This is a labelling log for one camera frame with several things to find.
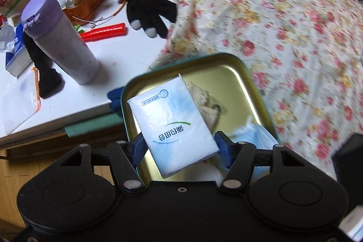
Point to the blue cloth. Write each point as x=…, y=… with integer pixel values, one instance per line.
x=115, y=98

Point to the clear plastic bag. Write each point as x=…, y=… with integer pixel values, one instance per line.
x=17, y=106

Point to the black knit glove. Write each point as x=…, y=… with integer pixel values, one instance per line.
x=147, y=3
x=45, y=74

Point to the purple thermos bottle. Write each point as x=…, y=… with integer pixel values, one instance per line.
x=65, y=46

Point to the floral bedspread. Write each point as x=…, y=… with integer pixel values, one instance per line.
x=283, y=32

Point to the red plastic bar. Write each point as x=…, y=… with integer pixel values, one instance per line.
x=102, y=31

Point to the white plastic bag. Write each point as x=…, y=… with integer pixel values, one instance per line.
x=6, y=35

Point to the light blue face mask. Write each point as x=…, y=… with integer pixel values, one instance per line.
x=255, y=134

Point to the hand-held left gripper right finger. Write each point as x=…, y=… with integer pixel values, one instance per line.
x=224, y=146

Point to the gold metal tin tray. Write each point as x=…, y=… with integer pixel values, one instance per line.
x=227, y=80

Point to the small blue white box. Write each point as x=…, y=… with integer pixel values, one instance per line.
x=17, y=57

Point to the white tissue packet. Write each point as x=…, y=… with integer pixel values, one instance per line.
x=354, y=226
x=170, y=123

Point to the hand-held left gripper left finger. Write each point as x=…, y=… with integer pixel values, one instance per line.
x=139, y=146

